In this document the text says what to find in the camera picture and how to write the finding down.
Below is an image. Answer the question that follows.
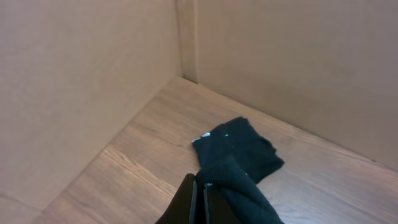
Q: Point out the black t-shirt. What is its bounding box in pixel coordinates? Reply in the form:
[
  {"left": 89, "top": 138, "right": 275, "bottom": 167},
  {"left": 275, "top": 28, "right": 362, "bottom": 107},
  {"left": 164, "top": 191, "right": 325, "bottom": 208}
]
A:
[{"left": 196, "top": 157, "right": 282, "bottom": 224}]

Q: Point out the cardboard back wall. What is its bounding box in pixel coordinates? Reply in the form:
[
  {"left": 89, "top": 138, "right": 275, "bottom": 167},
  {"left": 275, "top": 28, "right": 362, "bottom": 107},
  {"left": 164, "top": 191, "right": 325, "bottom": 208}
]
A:
[{"left": 1, "top": 0, "right": 397, "bottom": 209}]

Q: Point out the folded black garment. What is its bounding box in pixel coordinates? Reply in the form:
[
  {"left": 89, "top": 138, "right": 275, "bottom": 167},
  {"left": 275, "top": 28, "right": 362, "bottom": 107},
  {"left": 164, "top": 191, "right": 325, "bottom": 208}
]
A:
[{"left": 191, "top": 116, "right": 285, "bottom": 184}]

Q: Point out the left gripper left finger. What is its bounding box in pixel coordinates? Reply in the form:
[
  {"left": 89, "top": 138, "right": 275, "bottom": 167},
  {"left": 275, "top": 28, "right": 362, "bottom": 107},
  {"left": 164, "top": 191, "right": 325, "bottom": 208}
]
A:
[{"left": 156, "top": 174, "right": 197, "bottom": 224}]

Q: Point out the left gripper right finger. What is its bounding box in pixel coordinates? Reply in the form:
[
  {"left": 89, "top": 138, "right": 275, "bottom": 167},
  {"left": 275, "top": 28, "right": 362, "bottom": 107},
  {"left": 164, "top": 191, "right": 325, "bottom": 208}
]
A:
[{"left": 203, "top": 183, "right": 241, "bottom": 224}]

